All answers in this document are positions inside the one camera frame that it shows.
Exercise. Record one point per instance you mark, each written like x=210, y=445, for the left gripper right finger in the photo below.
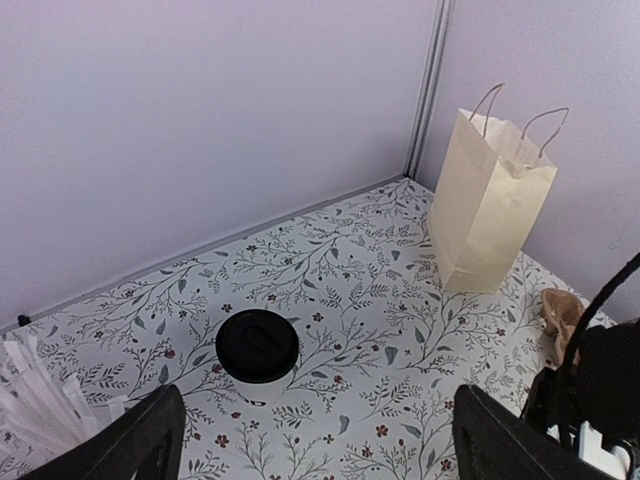
x=492, y=443

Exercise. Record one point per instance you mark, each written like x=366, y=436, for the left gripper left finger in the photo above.
x=144, y=443

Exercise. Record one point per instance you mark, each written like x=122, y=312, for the white paper coffee cup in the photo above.
x=263, y=394

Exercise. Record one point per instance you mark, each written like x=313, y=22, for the floral patterned table mat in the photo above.
x=383, y=347

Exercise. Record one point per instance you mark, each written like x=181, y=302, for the brown cardboard cup carrier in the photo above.
x=561, y=312

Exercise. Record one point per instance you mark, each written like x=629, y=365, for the right metal frame post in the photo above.
x=429, y=86

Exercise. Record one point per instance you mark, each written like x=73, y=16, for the bundle of wrapped white straws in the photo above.
x=40, y=418

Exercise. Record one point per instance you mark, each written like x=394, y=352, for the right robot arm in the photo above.
x=598, y=378

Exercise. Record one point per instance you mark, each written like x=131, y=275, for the beige paper takeout bag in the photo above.
x=492, y=186

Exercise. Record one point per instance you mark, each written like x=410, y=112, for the black plastic cup lid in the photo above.
x=257, y=346

